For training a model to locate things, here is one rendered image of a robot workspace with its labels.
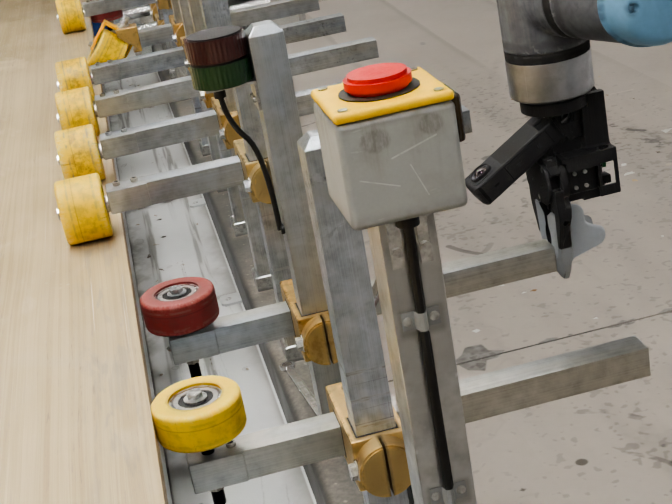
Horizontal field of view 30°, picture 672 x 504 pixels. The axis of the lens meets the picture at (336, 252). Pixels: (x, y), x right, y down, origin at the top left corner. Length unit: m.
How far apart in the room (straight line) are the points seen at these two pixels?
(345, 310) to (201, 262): 1.18
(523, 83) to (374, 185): 0.64
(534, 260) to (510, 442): 1.33
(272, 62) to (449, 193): 0.53
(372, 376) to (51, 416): 0.29
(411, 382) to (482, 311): 2.51
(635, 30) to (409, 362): 0.53
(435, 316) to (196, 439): 0.38
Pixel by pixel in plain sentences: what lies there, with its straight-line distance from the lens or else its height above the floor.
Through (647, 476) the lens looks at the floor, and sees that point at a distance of 2.57.
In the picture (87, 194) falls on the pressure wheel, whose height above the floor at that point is 0.97.
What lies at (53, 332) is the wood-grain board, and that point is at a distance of 1.33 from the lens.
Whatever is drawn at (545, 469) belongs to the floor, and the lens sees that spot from 2.61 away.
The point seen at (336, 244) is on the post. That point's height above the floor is 1.04.
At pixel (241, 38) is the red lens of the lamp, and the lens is 1.21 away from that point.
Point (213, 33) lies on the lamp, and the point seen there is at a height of 1.17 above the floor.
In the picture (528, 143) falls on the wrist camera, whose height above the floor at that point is 0.99.
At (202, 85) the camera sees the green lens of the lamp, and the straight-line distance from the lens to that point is 1.22.
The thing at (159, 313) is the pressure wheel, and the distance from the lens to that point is 1.31.
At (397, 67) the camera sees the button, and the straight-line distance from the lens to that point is 0.73.
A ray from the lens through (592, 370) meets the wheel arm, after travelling 1.18.
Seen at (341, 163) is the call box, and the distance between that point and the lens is 0.70.
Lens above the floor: 1.41
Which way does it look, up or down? 22 degrees down
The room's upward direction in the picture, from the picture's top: 10 degrees counter-clockwise
